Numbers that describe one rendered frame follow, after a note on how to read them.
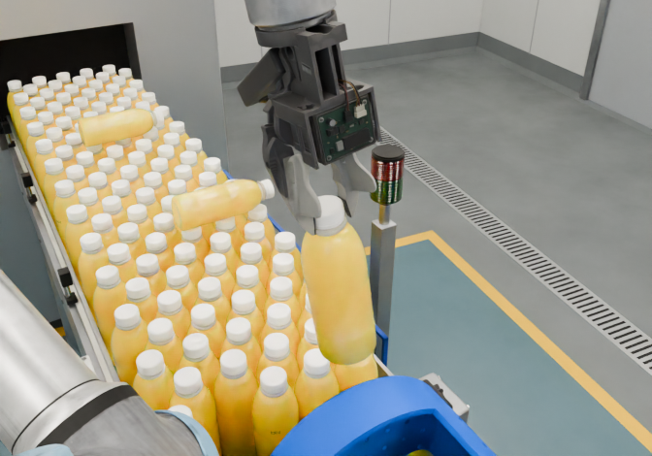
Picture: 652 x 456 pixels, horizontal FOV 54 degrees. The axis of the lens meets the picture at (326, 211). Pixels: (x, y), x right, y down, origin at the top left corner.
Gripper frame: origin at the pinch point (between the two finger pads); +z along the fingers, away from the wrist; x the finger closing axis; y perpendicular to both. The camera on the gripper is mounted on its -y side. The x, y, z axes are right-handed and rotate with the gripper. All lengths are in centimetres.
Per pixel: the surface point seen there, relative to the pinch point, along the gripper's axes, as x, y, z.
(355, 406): -3.9, 4.9, 21.6
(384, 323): 29, -44, 60
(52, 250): -25, -102, 39
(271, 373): -5.7, -17.7, 31.9
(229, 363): -10.0, -22.6, 30.6
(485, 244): 155, -150, 151
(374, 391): -0.8, 4.2, 22.0
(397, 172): 34, -38, 22
